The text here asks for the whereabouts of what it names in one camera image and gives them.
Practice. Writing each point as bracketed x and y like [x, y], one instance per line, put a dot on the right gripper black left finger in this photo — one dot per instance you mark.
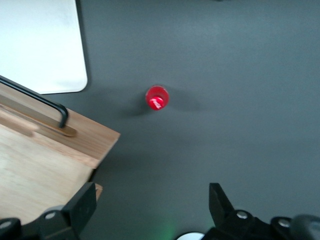
[80, 212]

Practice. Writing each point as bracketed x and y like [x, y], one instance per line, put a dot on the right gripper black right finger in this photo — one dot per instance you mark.
[232, 225]

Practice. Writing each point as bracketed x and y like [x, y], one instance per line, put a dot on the red cola bottle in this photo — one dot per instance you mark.
[157, 98]

